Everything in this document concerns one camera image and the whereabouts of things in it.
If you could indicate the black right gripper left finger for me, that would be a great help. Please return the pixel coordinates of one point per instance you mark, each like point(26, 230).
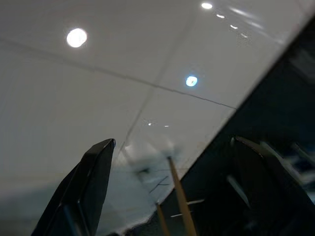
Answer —
point(83, 186)

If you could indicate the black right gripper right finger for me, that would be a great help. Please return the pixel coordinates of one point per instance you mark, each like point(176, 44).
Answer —
point(275, 186)

